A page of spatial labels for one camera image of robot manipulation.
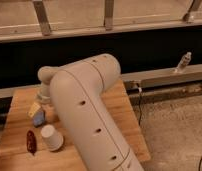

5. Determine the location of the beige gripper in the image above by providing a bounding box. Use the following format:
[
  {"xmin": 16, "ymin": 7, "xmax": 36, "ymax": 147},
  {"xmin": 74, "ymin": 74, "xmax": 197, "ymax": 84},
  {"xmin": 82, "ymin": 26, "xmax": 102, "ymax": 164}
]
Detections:
[{"xmin": 28, "ymin": 83, "xmax": 51, "ymax": 117}]

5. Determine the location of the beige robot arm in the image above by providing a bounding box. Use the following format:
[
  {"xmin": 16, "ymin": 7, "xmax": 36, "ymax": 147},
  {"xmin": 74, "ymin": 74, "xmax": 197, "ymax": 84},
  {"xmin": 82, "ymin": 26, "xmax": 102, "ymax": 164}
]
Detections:
[{"xmin": 38, "ymin": 54, "xmax": 144, "ymax": 171}]

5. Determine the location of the dark red chili pepper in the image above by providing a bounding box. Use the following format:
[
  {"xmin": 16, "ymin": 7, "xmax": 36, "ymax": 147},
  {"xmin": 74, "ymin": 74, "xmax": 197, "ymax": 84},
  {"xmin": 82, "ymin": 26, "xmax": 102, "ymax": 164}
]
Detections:
[{"xmin": 27, "ymin": 130, "xmax": 37, "ymax": 155}]

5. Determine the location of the white paper cup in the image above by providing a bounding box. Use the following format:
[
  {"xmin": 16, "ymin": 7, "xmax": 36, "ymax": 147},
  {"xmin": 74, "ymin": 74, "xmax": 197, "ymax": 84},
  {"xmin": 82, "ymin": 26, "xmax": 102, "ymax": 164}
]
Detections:
[{"xmin": 41, "ymin": 124, "xmax": 64, "ymax": 151}]

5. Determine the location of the metal window frame rail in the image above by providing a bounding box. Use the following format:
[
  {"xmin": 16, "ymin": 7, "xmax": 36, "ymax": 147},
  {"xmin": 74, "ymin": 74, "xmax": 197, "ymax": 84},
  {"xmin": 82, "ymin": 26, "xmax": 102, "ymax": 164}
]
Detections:
[{"xmin": 0, "ymin": 0, "xmax": 202, "ymax": 43}]

